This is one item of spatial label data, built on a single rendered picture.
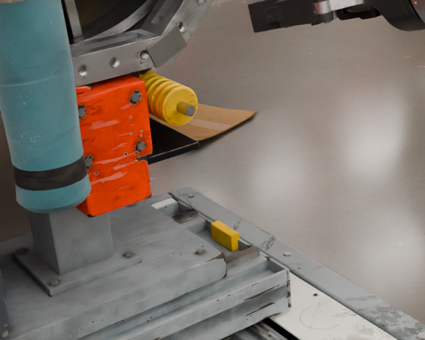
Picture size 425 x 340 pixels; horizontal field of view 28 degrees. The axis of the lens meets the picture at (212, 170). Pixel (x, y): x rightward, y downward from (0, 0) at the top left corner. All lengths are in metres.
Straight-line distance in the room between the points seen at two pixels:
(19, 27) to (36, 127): 0.11
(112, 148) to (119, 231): 0.38
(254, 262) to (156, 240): 0.17
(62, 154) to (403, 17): 0.44
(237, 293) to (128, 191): 0.31
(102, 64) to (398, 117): 1.57
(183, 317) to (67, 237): 0.22
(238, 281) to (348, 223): 0.55
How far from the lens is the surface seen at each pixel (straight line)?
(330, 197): 2.07
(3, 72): 0.95
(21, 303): 1.34
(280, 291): 1.45
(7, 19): 0.93
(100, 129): 1.12
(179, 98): 1.19
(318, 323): 1.47
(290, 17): 0.79
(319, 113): 2.61
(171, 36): 1.15
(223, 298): 1.38
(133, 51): 1.13
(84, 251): 1.37
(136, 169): 1.17
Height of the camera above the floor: 0.91
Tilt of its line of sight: 24 degrees down
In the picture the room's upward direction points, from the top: 5 degrees counter-clockwise
